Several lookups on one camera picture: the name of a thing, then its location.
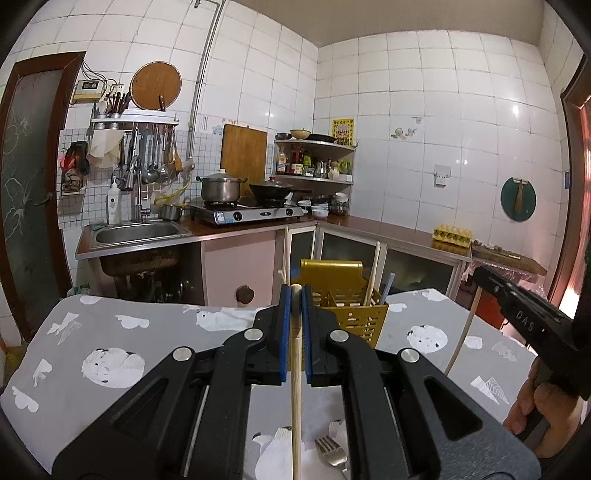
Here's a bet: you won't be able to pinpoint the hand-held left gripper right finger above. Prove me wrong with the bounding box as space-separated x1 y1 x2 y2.
300 285 542 480

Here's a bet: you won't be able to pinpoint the wire basket with red items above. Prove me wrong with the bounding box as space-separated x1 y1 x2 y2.
59 140 91 195

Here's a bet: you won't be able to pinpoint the yellow hose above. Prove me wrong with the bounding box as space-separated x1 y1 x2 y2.
154 181 193 209

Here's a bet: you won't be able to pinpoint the beige wall switch box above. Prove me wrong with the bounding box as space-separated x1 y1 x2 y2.
71 79 105 104

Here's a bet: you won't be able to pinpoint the steel wall rack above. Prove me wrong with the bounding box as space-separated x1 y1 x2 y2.
89 110 180 136

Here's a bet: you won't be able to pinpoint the steel sink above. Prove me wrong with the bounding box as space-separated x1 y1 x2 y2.
76 219 193 260

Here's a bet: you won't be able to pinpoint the wall stickers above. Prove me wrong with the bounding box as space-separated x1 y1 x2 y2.
390 116 424 140

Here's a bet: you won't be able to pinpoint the round wooden board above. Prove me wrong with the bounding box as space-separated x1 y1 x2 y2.
130 61 182 112

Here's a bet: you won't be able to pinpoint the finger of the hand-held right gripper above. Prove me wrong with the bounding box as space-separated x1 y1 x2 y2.
472 264 519 320

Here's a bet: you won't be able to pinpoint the beige hanging cloth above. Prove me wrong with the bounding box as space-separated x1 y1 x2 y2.
86 131 125 169

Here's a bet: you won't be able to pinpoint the steel gas stove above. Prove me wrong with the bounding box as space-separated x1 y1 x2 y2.
189 200 306 227

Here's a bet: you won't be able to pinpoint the white soap bottle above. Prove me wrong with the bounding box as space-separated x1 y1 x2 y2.
106 176 122 225

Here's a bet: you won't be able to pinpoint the steel pot with lid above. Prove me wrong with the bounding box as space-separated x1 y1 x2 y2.
195 169 249 204

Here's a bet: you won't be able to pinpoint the row of condiment bottles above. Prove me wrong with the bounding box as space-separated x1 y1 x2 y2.
276 145 354 180

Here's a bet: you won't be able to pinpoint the reddish wooden door frame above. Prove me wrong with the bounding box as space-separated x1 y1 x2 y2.
549 59 591 320

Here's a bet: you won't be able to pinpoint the yellow wall poster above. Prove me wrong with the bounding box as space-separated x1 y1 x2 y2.
331 117 356 147

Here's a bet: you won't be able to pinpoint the thick wooden chopping block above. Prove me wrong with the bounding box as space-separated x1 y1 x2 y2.
470 243 548 278

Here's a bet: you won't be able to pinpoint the steel corner shelf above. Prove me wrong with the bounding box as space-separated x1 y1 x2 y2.
273 137 356 186

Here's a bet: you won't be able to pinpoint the kitchen counter cabinet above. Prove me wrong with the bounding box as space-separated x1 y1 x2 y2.
179 216 472 309

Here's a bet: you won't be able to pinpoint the grey wall pipe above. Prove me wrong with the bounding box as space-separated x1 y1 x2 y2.
186 0 228 163

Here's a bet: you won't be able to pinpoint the row of hanging steel utensils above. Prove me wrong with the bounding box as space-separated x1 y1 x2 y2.
122 124 185 186

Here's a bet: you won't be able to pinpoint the yellow egg tray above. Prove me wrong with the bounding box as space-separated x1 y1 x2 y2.
431 224 476 246

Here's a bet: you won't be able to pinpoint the steel fork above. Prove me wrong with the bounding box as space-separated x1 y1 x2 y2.
315 436 349 474

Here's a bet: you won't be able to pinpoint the yellow plastic utensil holder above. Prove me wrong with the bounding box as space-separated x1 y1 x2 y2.
290 258 389 350

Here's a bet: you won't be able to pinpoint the black wok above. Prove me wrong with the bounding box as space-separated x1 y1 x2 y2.
249 176 313 202

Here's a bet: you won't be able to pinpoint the knife holder with knives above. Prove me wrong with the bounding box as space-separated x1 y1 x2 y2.
98 89 133 116

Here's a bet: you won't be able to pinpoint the stack of white bowls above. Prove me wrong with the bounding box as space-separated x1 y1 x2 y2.
297 198 332 219

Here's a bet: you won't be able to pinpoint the dark wooden glass door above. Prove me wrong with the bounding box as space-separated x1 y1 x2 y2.
0 51 87 343

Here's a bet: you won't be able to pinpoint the person's right hand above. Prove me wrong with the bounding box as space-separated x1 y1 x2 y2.
502 357 584 459

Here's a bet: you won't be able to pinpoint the green round hanging board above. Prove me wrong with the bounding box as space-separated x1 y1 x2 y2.
501 176 537 223

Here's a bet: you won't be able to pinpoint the steel faucet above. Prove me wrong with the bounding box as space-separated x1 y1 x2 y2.
124 155 151 223

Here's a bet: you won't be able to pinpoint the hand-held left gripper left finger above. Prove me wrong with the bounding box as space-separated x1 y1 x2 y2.
51 284 293 480

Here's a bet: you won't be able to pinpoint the rectangular wooden cutting board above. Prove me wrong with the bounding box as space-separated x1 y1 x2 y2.
220 123 269 184

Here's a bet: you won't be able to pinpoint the grey printed tablecloth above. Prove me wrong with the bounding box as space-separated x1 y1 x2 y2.
0 288 539 480

